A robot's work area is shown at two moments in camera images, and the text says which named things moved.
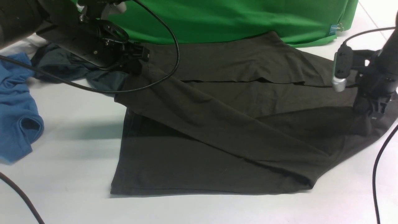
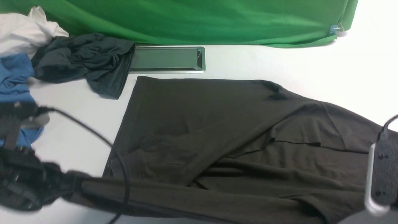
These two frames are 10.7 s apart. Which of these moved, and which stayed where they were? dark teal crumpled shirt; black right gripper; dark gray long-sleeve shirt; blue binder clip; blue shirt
Moved: dark gray long-sleeve shirt; black right gripper
Stayed: blue shirt; blue binder clip; dark teal crumpled shirt
